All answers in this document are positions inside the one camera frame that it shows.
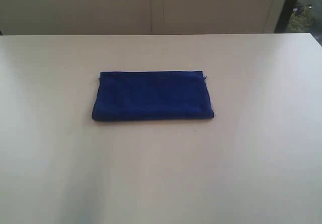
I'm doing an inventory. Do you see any blue microfibre towel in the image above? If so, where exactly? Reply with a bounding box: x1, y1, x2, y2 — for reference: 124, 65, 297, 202
92, 70, 215, 122

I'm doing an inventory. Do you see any black window frame post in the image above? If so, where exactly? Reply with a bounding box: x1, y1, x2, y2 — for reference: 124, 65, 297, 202
274, 0, 297, 34

